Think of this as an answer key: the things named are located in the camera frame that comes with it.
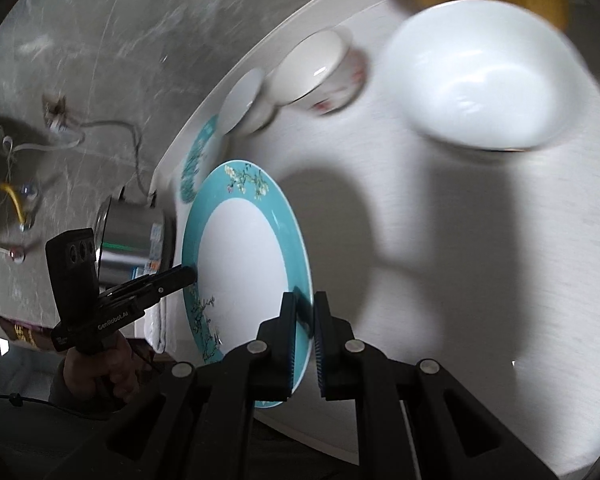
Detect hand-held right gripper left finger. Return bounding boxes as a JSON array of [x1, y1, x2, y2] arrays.
[[45, 292, 301, 480]]

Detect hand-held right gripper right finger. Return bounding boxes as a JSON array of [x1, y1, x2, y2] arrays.
[[314, 290, 561, 480]]

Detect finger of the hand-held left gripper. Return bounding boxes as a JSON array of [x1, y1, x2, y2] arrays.
[[100, 266, 199, 311]]

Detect teal floral rim plate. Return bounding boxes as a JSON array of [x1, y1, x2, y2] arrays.
[[179, 114, 226, 206], [181, 160, 315, 409]]

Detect small white bowl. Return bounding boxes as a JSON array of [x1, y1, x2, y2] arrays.
[[219, 67, 277, 136]]

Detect white bowl red floral print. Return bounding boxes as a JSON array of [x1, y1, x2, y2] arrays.
[[269, 29, 368, 115]]

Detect large white bowl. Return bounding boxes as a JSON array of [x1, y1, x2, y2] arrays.
[[380, 0, 577, 155]]

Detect person's left hand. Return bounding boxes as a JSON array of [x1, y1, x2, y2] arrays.
[[62, 335, 138, 413]]

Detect white folded cloth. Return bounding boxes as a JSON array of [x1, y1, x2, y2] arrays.
[[144, 300, 186, 356]]

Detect stainless steel pot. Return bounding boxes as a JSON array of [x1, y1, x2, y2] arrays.
[[94, 187, 177, 288]]

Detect dark red box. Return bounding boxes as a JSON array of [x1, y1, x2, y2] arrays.
[[0, 314, 63, 352]]

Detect yellow hose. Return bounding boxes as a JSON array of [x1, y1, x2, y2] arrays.
[[0, 182, 33, 228]]

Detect black cable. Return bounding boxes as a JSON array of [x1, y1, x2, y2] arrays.
[[0, 391, 83, 415]]

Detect white power cable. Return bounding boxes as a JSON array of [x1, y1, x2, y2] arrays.
[[2, 92, 156, 201]]

